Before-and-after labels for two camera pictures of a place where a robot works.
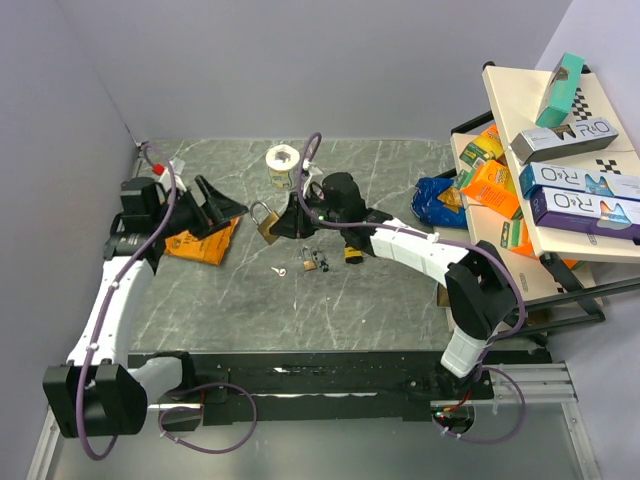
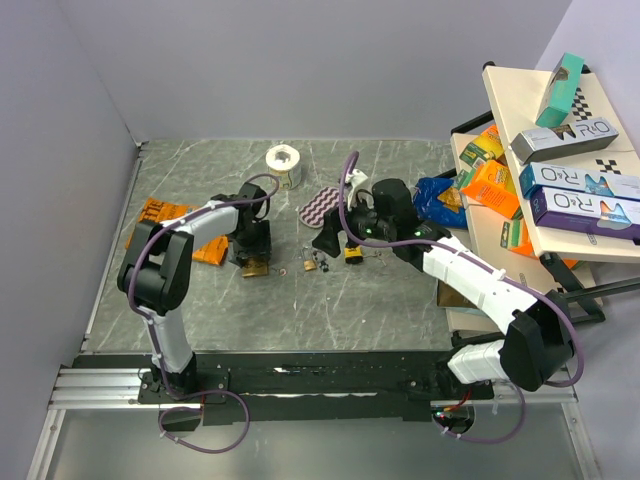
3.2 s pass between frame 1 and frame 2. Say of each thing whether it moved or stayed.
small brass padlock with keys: stayed
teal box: stayed
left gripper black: moved
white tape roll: stayed
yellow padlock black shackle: stayed
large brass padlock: moved
